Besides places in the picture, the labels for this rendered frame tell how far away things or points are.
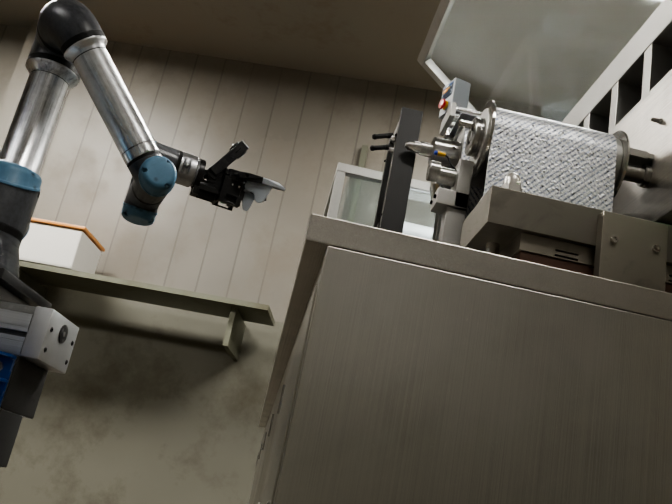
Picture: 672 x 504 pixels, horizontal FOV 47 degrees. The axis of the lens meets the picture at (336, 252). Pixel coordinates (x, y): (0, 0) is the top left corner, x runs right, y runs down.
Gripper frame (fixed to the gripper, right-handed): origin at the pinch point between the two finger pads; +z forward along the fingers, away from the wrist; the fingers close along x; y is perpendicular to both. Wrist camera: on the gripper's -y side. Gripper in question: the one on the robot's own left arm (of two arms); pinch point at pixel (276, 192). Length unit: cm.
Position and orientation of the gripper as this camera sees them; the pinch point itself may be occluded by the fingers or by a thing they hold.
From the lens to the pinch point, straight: 187.9
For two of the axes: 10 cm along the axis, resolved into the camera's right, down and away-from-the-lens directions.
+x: 3.8, -1.0, -9.2
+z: 8.9, 3.0, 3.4
